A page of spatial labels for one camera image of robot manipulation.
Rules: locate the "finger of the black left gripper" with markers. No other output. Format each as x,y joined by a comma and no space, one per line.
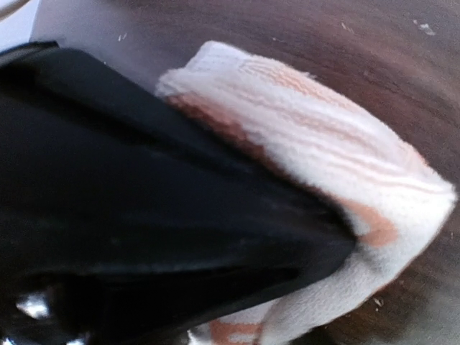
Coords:
118,281
80,142

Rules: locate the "orange patterned towel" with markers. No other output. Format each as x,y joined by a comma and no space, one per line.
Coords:
395,201

